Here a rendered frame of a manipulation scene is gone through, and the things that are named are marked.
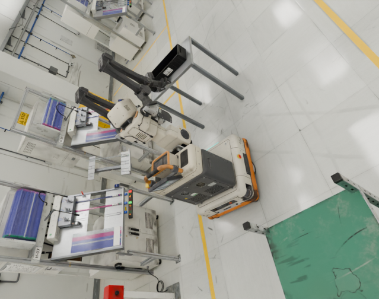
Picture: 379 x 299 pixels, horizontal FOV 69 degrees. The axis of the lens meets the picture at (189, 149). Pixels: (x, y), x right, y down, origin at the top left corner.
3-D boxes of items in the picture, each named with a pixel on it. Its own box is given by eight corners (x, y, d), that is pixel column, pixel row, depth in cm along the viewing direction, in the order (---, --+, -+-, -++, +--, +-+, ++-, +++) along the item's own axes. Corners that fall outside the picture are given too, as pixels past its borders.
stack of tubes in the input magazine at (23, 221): (46, 193, 298) (18, 187, 283) (36, 239, 266) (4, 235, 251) (42, 199, 305) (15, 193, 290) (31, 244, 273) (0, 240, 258)
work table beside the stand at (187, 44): (244, 98, 316) (191, 63, 271) (202, 129, 358) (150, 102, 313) (238, 72, 341) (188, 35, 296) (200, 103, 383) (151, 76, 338)
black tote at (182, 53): (153, 92, 316) (145, 88, 309) (154, 82, 325) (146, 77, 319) (186, 59, 281) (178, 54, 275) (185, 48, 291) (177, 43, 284)
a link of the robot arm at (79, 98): (70, 102, 230) (75, 95, 224) (75, 91, 239) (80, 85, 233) (117, 129, 251) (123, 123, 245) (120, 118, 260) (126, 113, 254)
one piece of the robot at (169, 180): (191, 174, 221) (171, 178, 204) (165, 190, 243) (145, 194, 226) (186, 161, 224) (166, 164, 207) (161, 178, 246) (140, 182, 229)
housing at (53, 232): (67, 200, 318) (61, 194, 307) (60, 242, 287) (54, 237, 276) (60, 202, 318) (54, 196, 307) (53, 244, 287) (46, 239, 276)
